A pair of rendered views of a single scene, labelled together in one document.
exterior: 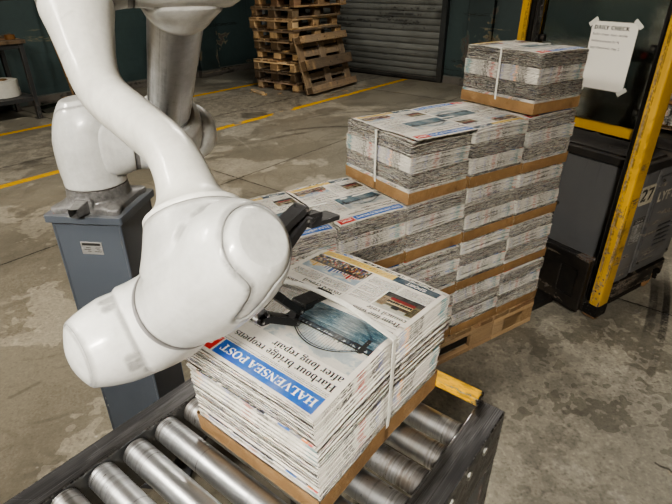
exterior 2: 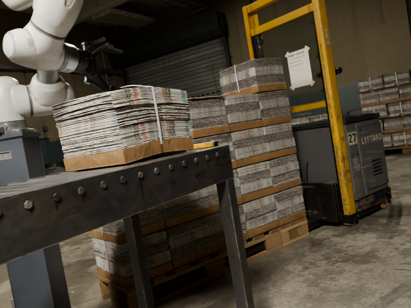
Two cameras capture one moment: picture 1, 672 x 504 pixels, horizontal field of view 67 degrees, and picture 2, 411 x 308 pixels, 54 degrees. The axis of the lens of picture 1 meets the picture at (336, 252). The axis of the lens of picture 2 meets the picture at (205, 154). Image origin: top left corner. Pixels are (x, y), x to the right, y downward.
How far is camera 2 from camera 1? 1.01 m
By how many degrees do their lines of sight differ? 26
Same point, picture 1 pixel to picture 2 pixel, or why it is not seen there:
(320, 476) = (120, 134)
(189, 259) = not seen: outside the picture
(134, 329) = (30, 29)
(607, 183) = (328, 138)
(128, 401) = (24, 271)
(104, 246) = (12, 153)
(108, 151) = (16, 99)
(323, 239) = not seen: hidden behind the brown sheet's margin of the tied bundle
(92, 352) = (14, 34)
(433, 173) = (205, 120)
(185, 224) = not seen: outside the picture
